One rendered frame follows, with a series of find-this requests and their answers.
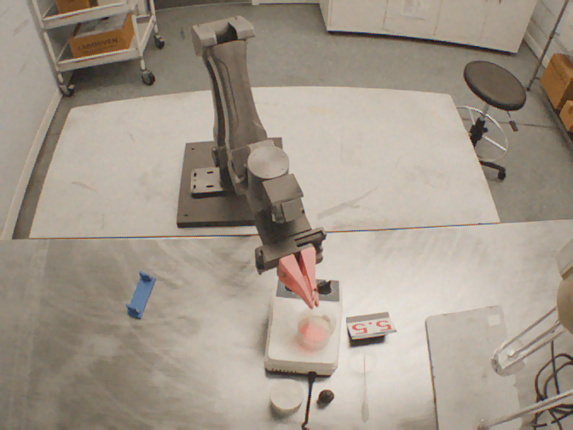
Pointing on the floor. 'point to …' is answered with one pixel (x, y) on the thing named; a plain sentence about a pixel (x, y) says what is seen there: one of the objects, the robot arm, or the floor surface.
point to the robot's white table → (95, 139)
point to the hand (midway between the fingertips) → (313, 302)
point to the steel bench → (257, 328)
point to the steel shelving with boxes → (559, 72)
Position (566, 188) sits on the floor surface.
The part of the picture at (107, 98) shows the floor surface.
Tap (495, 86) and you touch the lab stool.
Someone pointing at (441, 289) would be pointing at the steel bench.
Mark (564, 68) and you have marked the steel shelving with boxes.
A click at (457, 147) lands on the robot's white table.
